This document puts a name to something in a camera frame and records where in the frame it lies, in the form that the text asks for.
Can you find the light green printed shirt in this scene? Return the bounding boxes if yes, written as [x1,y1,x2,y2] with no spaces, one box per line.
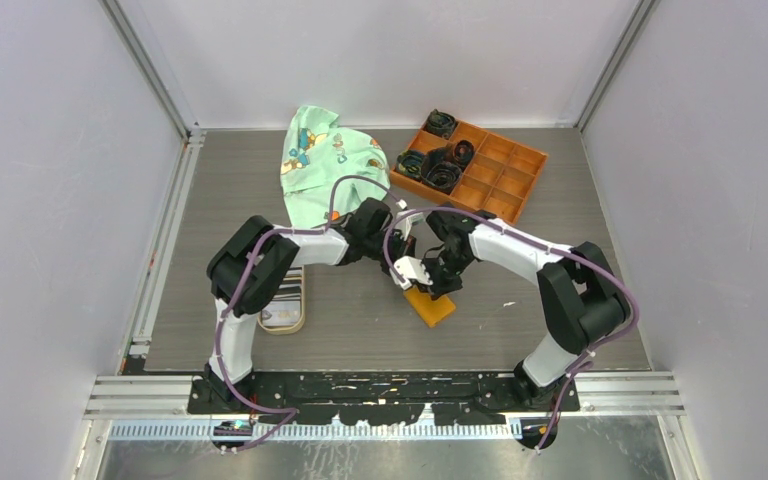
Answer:
[279,105,390,229]

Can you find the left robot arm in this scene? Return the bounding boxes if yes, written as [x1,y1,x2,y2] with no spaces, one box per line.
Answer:
[205,199,416,413]

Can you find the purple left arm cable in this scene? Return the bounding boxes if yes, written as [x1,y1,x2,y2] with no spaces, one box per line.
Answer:
[214,175,408,455]

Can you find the beige oval card tray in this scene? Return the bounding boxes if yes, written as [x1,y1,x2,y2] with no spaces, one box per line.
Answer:
[258,267,305,335]

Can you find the orange compartment organizer tray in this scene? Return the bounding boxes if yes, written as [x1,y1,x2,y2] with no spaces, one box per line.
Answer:
[390,119,548,224]

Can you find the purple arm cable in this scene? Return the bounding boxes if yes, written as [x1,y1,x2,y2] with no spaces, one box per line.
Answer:
[214,175,408,455]
[381,207,641,456]

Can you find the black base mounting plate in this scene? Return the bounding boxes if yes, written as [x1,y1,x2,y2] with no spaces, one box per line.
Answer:
[187,371,580,426]

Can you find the black orange rolled tie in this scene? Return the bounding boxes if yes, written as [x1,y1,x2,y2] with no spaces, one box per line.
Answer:
[448,140,475,170]

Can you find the blue yellow rolled tie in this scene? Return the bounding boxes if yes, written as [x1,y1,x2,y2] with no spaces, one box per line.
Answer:
[395,149,426,181]

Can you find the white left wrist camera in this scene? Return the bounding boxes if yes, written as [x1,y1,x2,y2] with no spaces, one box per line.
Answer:
[393,199,417,242]

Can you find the aluminium front rail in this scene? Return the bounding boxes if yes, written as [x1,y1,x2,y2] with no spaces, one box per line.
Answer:
[84,371,686,450]

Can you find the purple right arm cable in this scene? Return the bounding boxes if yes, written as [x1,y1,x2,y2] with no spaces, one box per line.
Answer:
[381,207,641,456]

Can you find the orange leather card holder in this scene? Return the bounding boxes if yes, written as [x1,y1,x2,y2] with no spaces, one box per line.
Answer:
[403,287,456,328]

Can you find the dark green rolled tie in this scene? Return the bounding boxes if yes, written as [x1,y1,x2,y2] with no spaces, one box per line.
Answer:
[423,109,458,139]

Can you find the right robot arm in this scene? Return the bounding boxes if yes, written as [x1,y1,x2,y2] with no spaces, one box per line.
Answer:
[422,207,632,411]

